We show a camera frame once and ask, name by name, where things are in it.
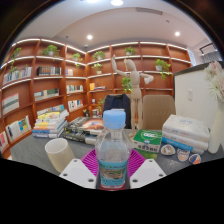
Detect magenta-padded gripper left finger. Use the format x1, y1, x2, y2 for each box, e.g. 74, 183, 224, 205
59, 148, 100, 190

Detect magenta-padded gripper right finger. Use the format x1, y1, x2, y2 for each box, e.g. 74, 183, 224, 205
128, 149, 167, 190

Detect clear water bottle blue cap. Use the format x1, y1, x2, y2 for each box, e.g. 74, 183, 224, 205
94, 109, 133, 192

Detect cream cup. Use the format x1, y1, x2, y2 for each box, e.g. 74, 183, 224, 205
44, 137, 76, 174

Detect small snack packet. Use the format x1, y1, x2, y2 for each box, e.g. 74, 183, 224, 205
176, 148, 191, 163
188, 153, 202, 165
160, 143, 177, 157

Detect green white tissue box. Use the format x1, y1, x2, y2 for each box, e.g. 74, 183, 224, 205
132, 129, 163, 160

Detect blue white paper pack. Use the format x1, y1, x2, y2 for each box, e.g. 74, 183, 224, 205
161, 136, 204, 155

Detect colourful book stack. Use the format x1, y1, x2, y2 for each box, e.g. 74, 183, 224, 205
32, 109, 70, 139

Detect tan chair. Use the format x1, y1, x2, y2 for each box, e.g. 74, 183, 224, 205
141, 94, 177, 131

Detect dark navy chair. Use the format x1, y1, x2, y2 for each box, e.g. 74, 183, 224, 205
102, 93, 132, 129

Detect white counter with dark top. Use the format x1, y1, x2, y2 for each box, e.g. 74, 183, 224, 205
173, 60, 224, 134

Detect wooden shelf unit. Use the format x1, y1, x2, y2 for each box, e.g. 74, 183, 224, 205
0, 37, 198, 159

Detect pink white flower bouquet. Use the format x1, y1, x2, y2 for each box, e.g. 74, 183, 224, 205
203, 60, 224, 103

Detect grey curtain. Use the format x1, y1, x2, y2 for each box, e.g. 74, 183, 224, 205
201, 49, 223, 64

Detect recessed ceiling lights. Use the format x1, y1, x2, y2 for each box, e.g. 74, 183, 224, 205
85, 30, 182, 41

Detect ceiling air vent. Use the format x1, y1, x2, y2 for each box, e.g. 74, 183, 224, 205
135, 7, 163, 16

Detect branched ceiling lamp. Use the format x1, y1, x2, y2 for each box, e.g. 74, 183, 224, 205
109, 0, 125, 7

